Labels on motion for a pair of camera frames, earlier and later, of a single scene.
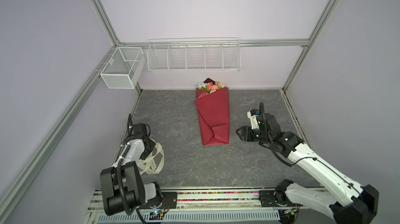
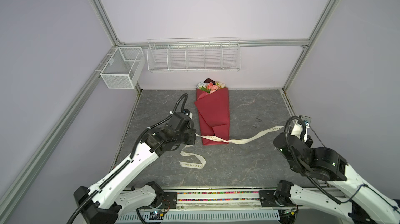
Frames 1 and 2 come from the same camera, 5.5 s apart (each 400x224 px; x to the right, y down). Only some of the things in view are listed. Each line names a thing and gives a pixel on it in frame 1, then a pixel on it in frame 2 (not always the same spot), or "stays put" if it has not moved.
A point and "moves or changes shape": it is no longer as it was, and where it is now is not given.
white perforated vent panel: x=197 y=216 stays put
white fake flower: x=201 y=84 stays put
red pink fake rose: x=212 y=87 stays put
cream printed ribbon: x=152 y=163 moves or changes shape
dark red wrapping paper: x=214 y=111 stays put
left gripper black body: x=148 y=149 to x=187 y=137
